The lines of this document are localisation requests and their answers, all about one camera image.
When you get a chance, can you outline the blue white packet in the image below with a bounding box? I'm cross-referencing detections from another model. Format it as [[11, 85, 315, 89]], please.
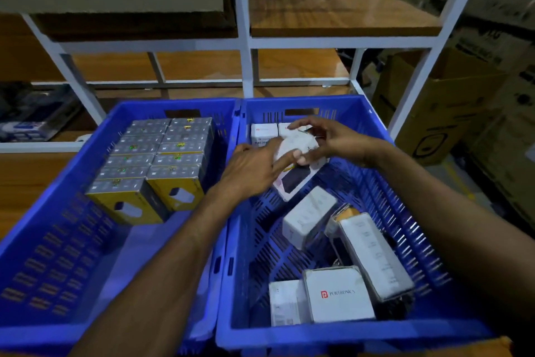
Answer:
[[0, 85, 82, 143]]

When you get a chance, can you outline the person's right hand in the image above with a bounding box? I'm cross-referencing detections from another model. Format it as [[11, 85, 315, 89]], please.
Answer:
[[287, 116, 390, 169]]

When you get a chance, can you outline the group of yellow charger boxes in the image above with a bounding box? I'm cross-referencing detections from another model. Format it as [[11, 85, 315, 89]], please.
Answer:
[[85, 117, 216, 226]]

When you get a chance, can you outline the person's left hand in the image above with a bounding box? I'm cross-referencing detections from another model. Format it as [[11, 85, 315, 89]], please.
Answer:
[[215, 137, 301, 203]]

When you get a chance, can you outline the yellow sample box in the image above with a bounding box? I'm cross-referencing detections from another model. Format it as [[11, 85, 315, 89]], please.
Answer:
[[129, 119, 172, 128]]

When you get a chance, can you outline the white charger box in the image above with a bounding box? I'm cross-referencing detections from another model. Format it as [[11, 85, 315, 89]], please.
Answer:
[[274, 131, 329, 202]]

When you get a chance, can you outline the open brown cardboard box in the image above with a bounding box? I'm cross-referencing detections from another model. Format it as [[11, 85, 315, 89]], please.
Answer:
[[372, 48, 509, 167]]

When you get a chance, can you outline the small white box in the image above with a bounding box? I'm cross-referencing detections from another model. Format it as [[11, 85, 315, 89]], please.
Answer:
[[269, 279, 311, 327]]

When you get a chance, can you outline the white metal shelving rack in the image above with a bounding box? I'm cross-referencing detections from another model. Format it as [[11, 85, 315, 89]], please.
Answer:
[[0, 0, 515, 357]]

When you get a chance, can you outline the blue plastic crate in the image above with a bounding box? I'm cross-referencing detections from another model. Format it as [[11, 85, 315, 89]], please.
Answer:
[[215, 95, 496, 351], [0, 97, 242, 355]]

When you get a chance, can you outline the person's right forearm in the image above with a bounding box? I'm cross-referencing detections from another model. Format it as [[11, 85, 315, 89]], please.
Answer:
[[376, 141, 535, 328]]

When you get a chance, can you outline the person's left forearm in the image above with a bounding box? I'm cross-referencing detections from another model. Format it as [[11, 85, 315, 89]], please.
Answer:
[[69, 187, 251, 357]]

